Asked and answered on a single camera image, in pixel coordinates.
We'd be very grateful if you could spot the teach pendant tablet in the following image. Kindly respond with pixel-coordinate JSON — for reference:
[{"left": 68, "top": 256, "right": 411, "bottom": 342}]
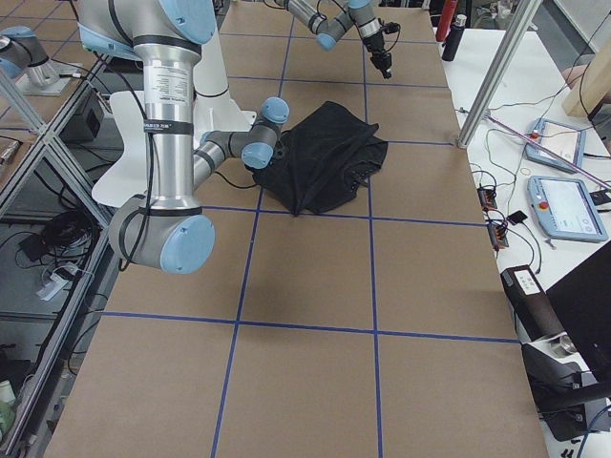
[
  {"left": 524, "top": 118, "right": 586, "bottom": 173},
  {"left": 527, "top": 176, "right": 608, "bottom": 242}
]

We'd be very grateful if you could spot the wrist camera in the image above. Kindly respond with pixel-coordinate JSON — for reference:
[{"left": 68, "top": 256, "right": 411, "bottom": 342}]
[{"left": 381, "top": 22, "right": 401, "bottom": 34}]

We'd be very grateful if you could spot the black water bottle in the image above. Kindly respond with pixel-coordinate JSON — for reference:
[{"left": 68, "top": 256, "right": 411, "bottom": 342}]
[{"left": 441, "top": 14, "right": 468, "bottom": 62}]

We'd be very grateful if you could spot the far teach pendant tablet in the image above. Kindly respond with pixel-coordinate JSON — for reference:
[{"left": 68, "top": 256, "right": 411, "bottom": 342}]
[{"left": 524, "top": 118, "right": 586, "bottom": 173}]

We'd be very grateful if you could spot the red water bottle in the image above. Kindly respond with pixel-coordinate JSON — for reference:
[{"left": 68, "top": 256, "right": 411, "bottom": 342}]
[{"left": 435, "top": 0, "right": 458, "bottom": 43}]

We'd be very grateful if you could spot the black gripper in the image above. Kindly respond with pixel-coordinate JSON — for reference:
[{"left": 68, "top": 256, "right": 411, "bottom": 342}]
[{"left": 362, "top": 31, "right": 392, "bottom": 79}]

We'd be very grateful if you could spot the black power adapter floor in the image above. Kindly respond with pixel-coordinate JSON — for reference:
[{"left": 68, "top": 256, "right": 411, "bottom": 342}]
[{"left": 18, "top": 234, "right": 50, "bottom": 261}]

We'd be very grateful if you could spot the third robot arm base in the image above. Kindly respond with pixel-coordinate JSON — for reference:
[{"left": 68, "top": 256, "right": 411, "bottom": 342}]
[{"left": 1, "top": 26, "right": 75, "bottom": 96}]

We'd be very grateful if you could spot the white plastic chair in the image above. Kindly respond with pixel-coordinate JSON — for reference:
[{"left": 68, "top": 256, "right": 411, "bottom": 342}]
[{"left": 92, "top": 91, "right": 147, "bottom": 208}]

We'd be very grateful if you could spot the near teach pendant tablet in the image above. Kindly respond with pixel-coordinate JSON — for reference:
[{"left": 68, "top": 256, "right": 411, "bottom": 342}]
[{"left": 527, "top": 176, "right": 608, "bottom": 242}]

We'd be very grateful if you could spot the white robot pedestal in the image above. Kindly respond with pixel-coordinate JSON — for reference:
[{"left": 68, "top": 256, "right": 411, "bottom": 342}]
[{"left": 193, "top": 31, "right": 256, "bottom": 137}]

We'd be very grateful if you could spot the black box with label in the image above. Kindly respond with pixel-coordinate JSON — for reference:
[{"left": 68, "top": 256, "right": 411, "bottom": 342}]
[{"left": 500, "top": 265, "right": 564, "bottom": 341}]

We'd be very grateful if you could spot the reacher grabber stick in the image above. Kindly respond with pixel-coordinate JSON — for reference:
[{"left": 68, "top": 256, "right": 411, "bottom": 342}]
[{"left": 486, "top": 112, "right": 611, "bottom": 190}]

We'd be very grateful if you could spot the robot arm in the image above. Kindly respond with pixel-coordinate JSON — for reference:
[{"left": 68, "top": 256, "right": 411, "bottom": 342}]
[
  {"left": 78, "top": 1, "right": 289, "bottom": 274},
  {"left": 264, "top": 0, "right": 401, "bottom": 79}
]

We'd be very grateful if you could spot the black printed t-shirt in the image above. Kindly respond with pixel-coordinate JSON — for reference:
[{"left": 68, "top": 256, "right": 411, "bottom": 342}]
[{"left": 252, "top": 101, "right": 389, "bottom": 216}]

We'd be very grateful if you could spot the aluminium frame post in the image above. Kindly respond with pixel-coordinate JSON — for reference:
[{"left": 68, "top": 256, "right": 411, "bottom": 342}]
[{"left": 456, "top": 0, "right": 542, "bottom": 149}]

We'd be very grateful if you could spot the small electronics board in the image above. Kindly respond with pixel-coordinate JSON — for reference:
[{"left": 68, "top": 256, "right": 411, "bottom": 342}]
[{"left": 477, "top": 187, "right": 498, "bottom": 211}]

